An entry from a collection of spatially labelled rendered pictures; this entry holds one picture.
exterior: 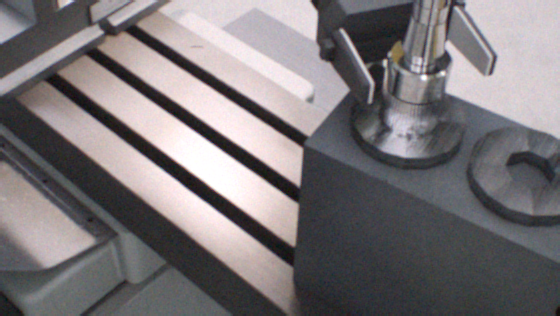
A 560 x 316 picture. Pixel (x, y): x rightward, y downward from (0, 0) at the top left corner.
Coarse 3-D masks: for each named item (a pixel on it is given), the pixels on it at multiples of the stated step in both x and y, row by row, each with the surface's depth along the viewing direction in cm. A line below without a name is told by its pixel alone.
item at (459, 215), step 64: (320, 128) 62; (384, 128) 61; (448, 128) 61; (512, 128) 61; (320, 192) 64; (384, 192) 60; (448, 192) 58; (512, 192) 57; (320, 256) 69; (384, 256) 64; (448, 256) 60; (512, 256) 56
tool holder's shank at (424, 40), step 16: (416, 0) 54; (432, 0) 53; (448, 0) 53; (416, 16) 54; (432, 16) 53; (416, 32) 55; (432, 32) 54; (416, 48) 55; (432, 48) 55; (416, 64) 57
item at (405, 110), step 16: (384, 80) 59; (448, 80) 58; (384, 96) 60; (400, 96) 58; (416, 96) 57; (432, 96) 57; (384, 112) 60; (400, 112) 59; (416, 112) 58; (432, 112) 59; (400, 128) 60; (416, 128) 59; (432, 128) 60
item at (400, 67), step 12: (396, 48) 58; (396, 60) 57; (408, 60) 57; (444, 60) 57; (396, 72) 57; (408, 72) 56; (420, 72) 56; (432, 72) 56; (444, 72) 56; (408, 84) 57; (420, 84) 56; (432, 84) 56
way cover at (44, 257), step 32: (0, 160) 93; (0, 192) 89; (32, 192) 90; (64, 192) 91; (0, 224) 84; (32, 224) 86; (64, 224) 87; (96, 224) 88; (32, 256) 81; (64, 256) 83
